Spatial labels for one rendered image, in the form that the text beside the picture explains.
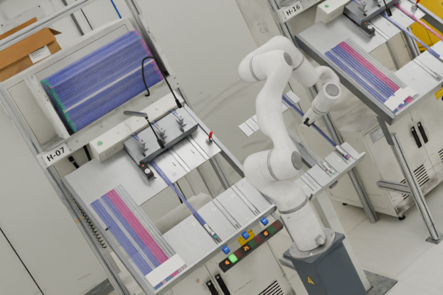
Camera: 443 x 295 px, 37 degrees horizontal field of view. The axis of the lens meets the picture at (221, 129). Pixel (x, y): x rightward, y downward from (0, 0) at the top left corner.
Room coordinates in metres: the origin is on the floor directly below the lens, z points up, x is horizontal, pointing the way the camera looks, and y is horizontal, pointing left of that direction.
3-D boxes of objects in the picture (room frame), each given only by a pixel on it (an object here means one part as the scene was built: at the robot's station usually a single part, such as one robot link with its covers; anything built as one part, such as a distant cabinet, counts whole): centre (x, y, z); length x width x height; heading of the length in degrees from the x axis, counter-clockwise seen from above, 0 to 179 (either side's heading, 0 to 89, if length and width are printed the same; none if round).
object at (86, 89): (3.15, 0.39, 1.52); 0.51 x 0.13 x 0.27; 112
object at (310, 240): (2.33, -0.11, 0.79); 0.19 x 0.19 x 0.18
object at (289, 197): (2.35, -0.09, 1.00); 0.19 x 0.12 x 0.24; 51
